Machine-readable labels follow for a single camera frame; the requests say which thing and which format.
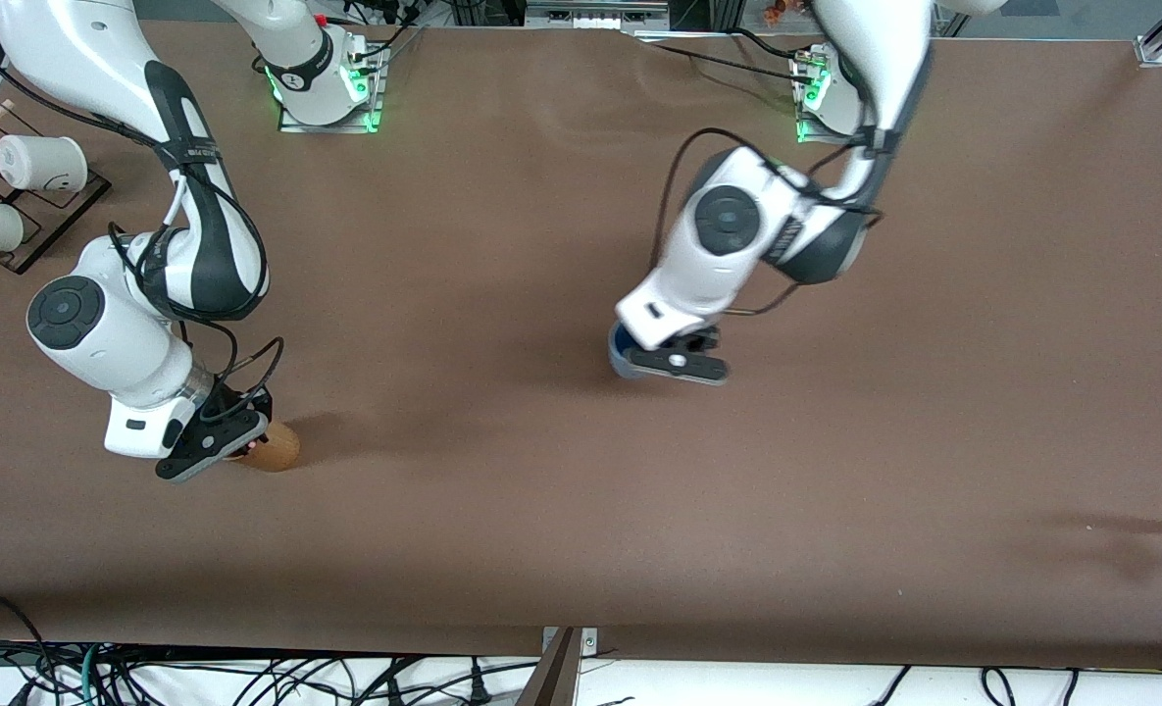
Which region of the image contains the blue cup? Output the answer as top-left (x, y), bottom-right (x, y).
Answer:
top-left (607, 326), bottom-right (646, 381)

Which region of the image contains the brown wooden cup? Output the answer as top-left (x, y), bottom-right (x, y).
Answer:
top-left (230, 420), bottom-right (301, 474)

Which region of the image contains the black cup rack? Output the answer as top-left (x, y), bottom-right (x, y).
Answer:
top-left (0, 118), bottom-right (113, 276)

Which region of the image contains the white cup with print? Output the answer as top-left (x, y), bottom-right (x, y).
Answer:
top-left (0, 134), bottom-right (89, 193)

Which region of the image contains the grey metal equipment box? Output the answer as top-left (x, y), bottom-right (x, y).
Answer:
top-left (526, 0), bottom-right (672, 31)

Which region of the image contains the dark brown support beam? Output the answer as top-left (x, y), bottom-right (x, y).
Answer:
top-left (516, 628), bottom-right (582, 706)

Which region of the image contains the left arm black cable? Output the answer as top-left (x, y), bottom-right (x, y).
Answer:
top-left (650, 127), bottom-right (885, 318)

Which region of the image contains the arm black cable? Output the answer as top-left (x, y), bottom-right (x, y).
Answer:
top-left (650, 127), bottom-right (885, 318)
top-left (108, 162), bottom-right (287, 395)

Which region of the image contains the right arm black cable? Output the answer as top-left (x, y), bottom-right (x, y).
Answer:
top-left (108, 162), bottom-right (287, 395)

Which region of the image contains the teal floor cable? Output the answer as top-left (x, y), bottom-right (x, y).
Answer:
top-left (77, 644), bottom-right (104, 706)

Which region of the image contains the black cable on table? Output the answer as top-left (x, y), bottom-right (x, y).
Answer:
top-left (637, 27), bottom-right (809, 85)

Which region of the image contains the silver table edge bracket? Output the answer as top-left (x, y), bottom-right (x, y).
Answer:
top-left (541, 627), bottom-right (600, 656)

